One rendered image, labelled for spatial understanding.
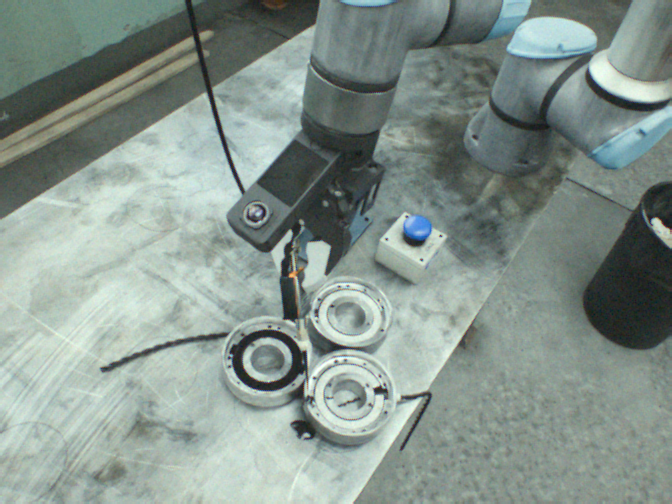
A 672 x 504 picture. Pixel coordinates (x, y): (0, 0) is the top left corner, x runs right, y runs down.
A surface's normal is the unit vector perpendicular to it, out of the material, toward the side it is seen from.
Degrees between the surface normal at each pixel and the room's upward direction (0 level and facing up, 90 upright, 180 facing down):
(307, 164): 23
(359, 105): 85
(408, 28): 92
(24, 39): 90
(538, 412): 0
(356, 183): 8
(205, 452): 0
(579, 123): 91
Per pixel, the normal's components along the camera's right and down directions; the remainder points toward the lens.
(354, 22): -0.28, 0.63
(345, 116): -0.07, 0.69
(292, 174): -0.09, -0.33
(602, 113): -0.72, 0.54
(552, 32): 0.05, -0.71
